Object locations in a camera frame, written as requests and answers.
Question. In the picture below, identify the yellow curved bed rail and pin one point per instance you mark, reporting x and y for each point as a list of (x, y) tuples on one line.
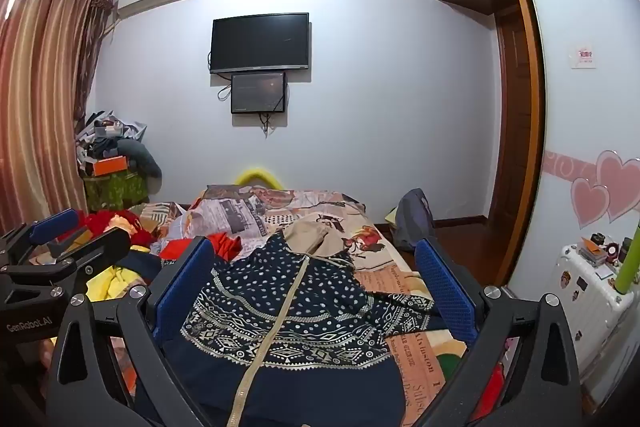
[(260, 171)]

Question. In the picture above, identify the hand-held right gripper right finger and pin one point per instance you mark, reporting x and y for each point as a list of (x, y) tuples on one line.
[(445, 287)]

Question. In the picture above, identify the newspaper print blanket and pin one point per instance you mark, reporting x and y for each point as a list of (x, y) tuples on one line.
[(280, 207)]

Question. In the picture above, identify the brown wooden door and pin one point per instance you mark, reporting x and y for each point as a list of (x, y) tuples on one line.
[(515, 107)]

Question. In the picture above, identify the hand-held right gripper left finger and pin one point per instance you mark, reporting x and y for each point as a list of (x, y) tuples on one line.
[(185, 287)]

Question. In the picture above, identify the small grey box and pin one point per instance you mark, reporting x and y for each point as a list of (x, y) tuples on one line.
[(590, 255)]

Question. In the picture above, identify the small black wall monitor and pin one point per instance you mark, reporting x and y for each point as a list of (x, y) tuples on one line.
[(257, 92)]

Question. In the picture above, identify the green patterned box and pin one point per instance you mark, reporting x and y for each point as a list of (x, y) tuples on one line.
[(115, 192)]

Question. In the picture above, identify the red fuzzy knit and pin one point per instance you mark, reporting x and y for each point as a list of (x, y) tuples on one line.
[(100, 222)]

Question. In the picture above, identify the yellow garment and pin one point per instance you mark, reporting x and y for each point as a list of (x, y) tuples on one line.
[(115, 282)]

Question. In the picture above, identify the red white paper label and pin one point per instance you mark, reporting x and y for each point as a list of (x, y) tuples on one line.
[(584, 59)]

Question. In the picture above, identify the orange box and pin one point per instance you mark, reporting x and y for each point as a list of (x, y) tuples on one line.
[(112, 166)]

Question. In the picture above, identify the grey cloth bundle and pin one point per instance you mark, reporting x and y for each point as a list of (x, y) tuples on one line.
[(145, 157)]

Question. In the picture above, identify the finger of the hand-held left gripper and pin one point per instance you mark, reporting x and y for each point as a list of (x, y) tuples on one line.
[(100, 244), (55, 222)]

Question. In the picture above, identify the peach cloth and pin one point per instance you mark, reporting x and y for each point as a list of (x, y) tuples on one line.
[(121, 223)]

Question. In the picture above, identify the red garment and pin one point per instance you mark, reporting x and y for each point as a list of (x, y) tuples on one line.
[(225, 244)]

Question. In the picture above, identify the pile of papers and boxes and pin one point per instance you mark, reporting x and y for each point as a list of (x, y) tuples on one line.
[(107, 127)]

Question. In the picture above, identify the white suitcase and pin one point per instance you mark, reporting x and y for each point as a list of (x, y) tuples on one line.
[(595, 307)]

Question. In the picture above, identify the striped orange grey bedding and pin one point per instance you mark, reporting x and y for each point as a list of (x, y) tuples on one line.
[(160, 212)]

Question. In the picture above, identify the grey blue backpack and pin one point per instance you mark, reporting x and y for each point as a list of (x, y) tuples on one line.
[(415, 217)]

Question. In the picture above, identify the green tube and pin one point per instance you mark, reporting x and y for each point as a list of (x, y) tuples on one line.
[(627, 267)]

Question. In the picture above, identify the black wall television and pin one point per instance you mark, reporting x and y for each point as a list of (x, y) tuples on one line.
[(260, 42)]

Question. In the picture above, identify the striped brown curtain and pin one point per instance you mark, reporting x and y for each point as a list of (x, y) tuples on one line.
[(40, 82)]

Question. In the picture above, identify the navy patterned hooded jacket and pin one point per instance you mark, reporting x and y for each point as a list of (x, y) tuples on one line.
[(300, 307)]

